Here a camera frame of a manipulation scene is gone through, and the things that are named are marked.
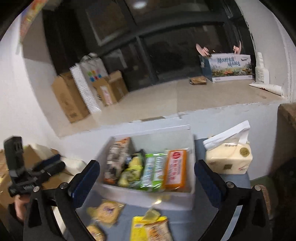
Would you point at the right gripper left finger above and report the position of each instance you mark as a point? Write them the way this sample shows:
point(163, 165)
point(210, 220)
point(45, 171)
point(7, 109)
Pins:
point(40, 222)

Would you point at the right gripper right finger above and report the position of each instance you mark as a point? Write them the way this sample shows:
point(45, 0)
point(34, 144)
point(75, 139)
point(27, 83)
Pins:
point(253, 221)

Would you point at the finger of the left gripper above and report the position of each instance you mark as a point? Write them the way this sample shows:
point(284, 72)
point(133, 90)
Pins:
point(45, 169)

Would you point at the corn cake snack packet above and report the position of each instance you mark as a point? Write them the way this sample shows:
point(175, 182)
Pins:
point(158, 231)

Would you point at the yellow spicy snack bag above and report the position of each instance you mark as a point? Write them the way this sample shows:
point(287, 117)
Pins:
point(137, 231)

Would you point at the left hand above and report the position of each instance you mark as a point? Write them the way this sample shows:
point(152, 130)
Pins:
point(20, 206)

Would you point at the flat brown cardboard pile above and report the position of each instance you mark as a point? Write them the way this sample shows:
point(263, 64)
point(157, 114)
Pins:
point(4, 175)

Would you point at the woven basket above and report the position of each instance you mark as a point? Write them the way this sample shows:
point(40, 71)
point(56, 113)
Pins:
point(264, 190)

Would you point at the round biscuit packet purple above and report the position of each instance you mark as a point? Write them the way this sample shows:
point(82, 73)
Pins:
point(107, 212)

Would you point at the dark patterned snack pack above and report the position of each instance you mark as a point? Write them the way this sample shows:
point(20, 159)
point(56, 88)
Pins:
point(117, 155)

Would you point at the cream tissue pack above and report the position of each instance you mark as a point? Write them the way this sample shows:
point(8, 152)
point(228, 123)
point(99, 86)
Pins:
point(229, 152)

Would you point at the tall brown cardboard box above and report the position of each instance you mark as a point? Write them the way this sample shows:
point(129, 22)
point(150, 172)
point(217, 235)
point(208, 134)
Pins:
point(69, 97)

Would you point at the white perforated panel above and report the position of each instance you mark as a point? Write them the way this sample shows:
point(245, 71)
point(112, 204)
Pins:
point(84, 89)

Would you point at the yellow green snack pack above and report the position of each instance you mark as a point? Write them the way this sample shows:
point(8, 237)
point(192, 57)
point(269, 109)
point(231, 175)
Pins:
point(132, 174)

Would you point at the orange snack pack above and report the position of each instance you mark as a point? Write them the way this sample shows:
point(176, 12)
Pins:
point(175, 170)

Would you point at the small open cardboard box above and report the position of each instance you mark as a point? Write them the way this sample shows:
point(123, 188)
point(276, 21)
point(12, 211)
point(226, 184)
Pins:
point(111, 88)

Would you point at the green white snack pack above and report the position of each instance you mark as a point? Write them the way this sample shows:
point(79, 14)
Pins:
point(153, 175)

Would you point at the white paper shopping bag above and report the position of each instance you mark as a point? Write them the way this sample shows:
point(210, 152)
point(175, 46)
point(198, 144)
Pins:
point(92, 68)

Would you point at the white storage box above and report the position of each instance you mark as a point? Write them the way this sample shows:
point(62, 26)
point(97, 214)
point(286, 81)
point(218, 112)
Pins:
point(157, 141)

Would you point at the white spray bottle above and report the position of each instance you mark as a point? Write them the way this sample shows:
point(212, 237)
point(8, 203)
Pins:
point(261, 73)

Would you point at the small brown flat packet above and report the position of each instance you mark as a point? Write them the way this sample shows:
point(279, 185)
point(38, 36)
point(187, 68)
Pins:
point(198, 80)

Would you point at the printed landscape carton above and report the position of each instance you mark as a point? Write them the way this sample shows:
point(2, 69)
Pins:
point(227, 67)

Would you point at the wall poster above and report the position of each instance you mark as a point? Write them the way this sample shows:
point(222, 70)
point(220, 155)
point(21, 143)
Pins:
point(29, 15)

